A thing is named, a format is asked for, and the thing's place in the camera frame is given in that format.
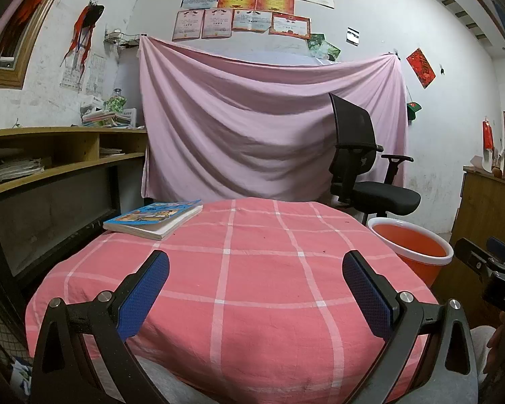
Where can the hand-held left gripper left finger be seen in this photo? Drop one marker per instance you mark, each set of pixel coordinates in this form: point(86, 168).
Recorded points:
point(145, 294)

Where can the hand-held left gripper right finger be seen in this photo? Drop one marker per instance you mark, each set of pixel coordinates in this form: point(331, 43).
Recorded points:
point(366, 298)

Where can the orange plastic bucket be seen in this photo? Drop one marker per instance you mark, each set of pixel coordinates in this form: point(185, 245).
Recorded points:
point(408, 240)

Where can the person's right hand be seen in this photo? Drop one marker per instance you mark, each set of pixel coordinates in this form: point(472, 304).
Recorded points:
point(503, 338)

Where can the wooden cabinet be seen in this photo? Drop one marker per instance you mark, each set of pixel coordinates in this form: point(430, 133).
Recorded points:
point(479, 219)

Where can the blue cover book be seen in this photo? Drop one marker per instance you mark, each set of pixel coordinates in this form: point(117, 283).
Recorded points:
point(151, 219)

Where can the white curved ornament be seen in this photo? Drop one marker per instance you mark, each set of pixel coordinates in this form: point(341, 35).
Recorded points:
point(476, 163)

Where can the black office chair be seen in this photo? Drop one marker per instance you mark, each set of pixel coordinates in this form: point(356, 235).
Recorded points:
point(383, 195)

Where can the pink plaid tablecloth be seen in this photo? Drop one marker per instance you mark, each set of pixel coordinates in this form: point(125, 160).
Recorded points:
point(256, 282)

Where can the red hanging ornament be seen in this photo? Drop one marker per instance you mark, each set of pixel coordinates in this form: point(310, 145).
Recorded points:
point(487, 134)

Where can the small stack of papers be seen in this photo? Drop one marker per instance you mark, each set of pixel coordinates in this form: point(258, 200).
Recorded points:
point(110, 151)

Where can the wooden shelf desk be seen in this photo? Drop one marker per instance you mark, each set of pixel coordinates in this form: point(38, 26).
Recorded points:
point(67, 168)

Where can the dark woven mesh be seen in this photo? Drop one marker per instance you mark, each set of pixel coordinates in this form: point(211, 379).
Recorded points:
point(0, 345)

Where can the green hanging cap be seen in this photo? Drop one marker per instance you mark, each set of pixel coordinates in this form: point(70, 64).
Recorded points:
point(413, 110)

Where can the large stack of papers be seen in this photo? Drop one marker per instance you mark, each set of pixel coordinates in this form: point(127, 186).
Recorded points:
point(17, 170)

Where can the stack of books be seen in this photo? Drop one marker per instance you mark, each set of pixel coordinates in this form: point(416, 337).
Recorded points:
point(109, 118)

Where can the glass jar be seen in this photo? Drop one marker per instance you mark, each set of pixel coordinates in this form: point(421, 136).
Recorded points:
point(115, 102)

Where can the pink hanging sheet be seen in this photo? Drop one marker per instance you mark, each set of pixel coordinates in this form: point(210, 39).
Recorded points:
point(256, 126)

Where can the red window cloth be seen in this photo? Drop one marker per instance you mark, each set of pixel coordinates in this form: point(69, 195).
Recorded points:
point(33, 4)

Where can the red wall poster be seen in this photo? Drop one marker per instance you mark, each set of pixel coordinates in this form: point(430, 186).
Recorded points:
point(421, 68)

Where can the white wall calendar sheet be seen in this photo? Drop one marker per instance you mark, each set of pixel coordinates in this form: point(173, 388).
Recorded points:
point(71, 75)
point(96, 75)

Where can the green wall photo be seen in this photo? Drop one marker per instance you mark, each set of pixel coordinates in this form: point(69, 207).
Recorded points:
point(315, 43)
point(331, 51)

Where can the black white wall sticker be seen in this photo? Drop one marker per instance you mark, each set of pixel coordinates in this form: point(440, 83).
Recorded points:
point(352, 36)

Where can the wooden window frame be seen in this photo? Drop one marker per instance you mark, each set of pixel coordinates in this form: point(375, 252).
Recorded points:
point(25, 63)

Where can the red tassel wall ornament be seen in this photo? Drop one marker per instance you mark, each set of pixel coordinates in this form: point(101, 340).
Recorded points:
point(84, 25)

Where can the group of wall certificates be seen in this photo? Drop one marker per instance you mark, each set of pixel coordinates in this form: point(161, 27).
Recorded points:
point(244, 8)

